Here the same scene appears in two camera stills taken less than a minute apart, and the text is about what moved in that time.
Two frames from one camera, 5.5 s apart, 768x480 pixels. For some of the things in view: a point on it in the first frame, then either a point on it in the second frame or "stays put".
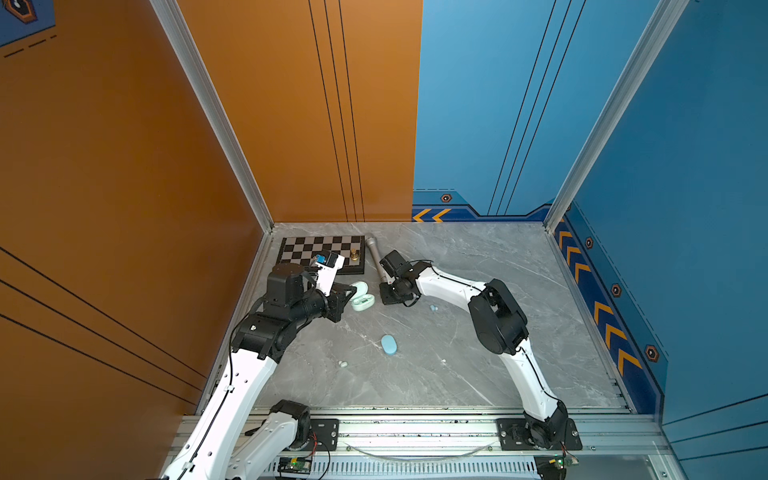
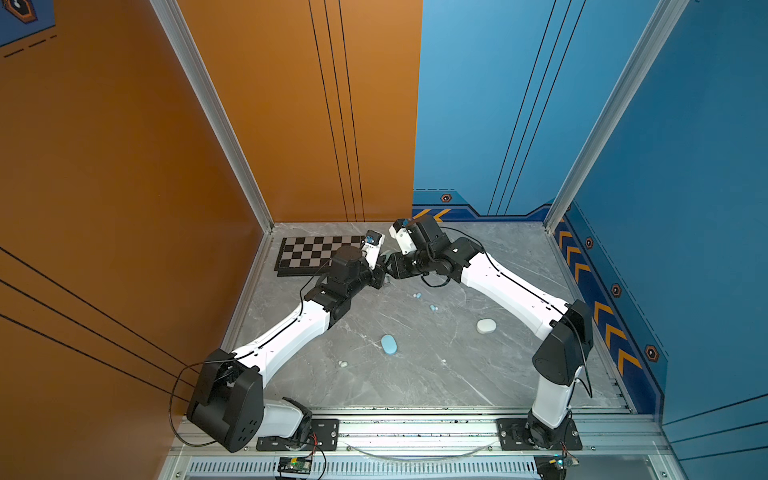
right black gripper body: x=392 y=293 to x=407 y=265
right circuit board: x=554 y=466 stays put
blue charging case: x=389 y=344 stays put
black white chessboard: x=299 y=251 stays put
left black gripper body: x=333 y=301 to x=375 y=276
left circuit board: x=297 y=465 stays put
